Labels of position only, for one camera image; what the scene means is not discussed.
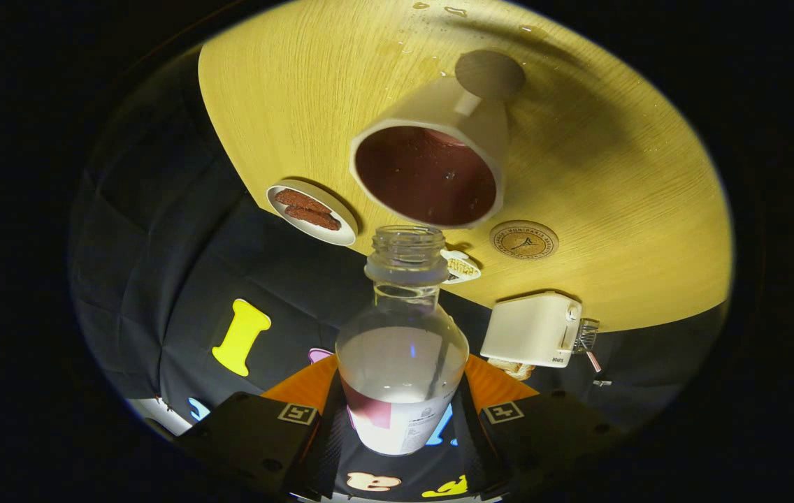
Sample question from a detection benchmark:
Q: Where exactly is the white toaster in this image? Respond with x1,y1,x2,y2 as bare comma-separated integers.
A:
480,292,583,369

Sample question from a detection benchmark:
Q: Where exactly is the black backdrop cloth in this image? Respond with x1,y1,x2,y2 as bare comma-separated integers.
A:
68,49,730,503

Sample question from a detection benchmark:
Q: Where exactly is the metal mesh basket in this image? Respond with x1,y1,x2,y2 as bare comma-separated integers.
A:
574,318,600,353

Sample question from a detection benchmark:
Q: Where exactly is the red meat piece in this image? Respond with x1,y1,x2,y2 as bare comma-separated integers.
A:
284,205,342,231
273,188,333,215

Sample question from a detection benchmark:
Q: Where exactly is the beige cup with handle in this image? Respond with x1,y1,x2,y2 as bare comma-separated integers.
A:
349,49,527,230

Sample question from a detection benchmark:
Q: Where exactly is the clear plastic juice bottle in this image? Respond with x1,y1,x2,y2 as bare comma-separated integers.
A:
335,225,470,456

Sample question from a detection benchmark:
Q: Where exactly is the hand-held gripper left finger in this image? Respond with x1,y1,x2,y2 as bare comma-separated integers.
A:
173,355,342,500

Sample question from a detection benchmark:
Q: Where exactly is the round cork coaster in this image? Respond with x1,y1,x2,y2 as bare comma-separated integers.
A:
489,220,560,261

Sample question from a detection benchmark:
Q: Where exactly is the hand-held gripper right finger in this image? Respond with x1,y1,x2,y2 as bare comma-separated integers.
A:
454,355,621,500

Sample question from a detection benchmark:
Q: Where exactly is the wooden table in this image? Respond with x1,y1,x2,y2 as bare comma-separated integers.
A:
198,0,735,333

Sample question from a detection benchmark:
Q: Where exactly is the white round plate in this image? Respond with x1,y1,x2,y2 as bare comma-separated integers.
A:
266,180,359,247

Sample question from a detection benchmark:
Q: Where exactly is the white rectangular dish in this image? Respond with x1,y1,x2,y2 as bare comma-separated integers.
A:
439,249,482,285

